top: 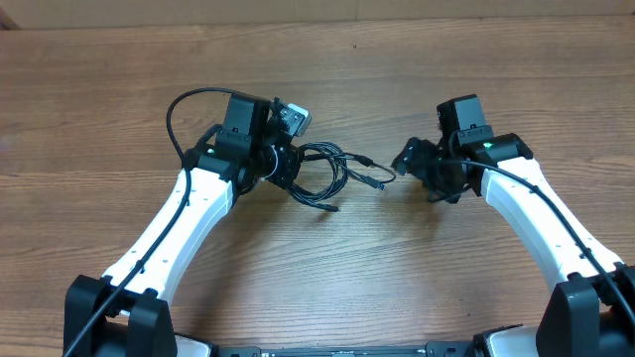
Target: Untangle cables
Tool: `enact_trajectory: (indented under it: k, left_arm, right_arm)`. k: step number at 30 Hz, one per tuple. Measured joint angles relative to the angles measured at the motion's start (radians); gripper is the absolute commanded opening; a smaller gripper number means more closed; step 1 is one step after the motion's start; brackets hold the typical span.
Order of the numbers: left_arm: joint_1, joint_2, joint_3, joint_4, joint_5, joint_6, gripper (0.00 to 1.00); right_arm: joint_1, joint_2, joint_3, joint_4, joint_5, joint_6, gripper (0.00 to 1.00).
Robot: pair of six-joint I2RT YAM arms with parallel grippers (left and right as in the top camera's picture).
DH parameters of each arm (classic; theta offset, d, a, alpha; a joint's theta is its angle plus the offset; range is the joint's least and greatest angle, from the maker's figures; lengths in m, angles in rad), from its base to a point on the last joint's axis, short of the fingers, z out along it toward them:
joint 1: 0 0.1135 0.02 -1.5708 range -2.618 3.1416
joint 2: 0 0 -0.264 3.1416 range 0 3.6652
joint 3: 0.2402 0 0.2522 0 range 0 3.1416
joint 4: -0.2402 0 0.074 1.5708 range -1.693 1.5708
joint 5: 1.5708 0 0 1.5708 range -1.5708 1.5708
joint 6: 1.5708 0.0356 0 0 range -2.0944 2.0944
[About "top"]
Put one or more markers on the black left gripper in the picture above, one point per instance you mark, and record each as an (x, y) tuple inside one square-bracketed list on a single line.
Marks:
[(290, 156)]

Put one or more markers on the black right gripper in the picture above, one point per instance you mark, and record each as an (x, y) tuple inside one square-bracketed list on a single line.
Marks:
[(414, 161)]

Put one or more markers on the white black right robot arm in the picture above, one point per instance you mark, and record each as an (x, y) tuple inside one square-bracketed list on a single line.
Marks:
[(591, 307)]

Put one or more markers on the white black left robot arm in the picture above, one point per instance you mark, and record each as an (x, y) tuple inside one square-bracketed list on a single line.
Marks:
[(126, 312)]

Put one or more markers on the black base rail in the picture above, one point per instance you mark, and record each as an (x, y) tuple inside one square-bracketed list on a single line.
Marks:
[(347, 351)]

